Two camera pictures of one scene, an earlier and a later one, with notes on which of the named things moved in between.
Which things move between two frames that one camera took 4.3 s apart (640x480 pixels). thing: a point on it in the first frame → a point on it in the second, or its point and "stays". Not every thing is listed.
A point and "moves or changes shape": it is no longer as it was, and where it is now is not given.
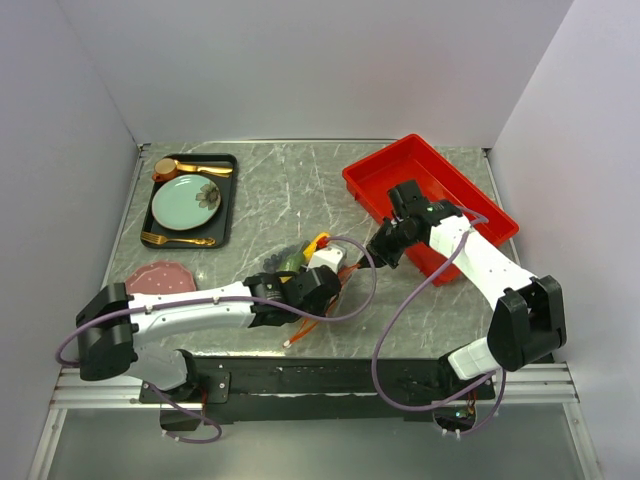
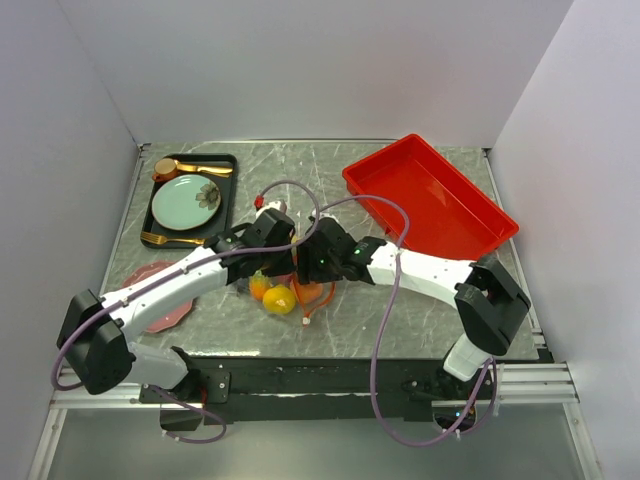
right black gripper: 381,256 → 308,255
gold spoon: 214,171 stays
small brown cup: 165,169 stays
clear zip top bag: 317,250 moves or changes shape
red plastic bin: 413,159 stays
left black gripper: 321,310 → 287,265
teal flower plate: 186,201 stays
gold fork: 161,240 stays
